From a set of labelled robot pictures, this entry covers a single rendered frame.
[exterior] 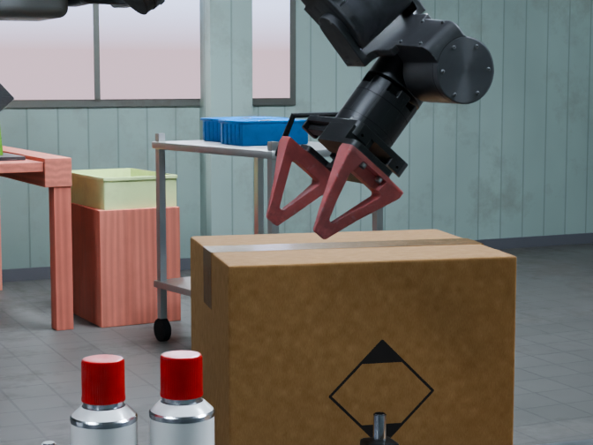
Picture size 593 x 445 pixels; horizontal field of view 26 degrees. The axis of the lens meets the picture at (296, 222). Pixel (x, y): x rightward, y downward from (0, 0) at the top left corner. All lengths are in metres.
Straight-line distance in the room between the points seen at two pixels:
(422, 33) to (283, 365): 0.37
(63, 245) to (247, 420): 5.46
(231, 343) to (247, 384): 0.04
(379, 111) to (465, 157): 8.54
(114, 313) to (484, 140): 3.90
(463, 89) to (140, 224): 5.74
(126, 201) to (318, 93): 2.64
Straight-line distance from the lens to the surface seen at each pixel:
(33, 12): 1.61
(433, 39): 1.09
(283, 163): 1.18
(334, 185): 1.09
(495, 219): 9.87
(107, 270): 6.76
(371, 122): 1.14
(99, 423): 0.99
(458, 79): 1.10
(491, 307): 1.33
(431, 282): 1.30
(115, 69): 8.51
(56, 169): 6.65
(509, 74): 9.86
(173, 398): 1.01
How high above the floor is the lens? 1.30
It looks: 6 degrees down
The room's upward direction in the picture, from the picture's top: straight up
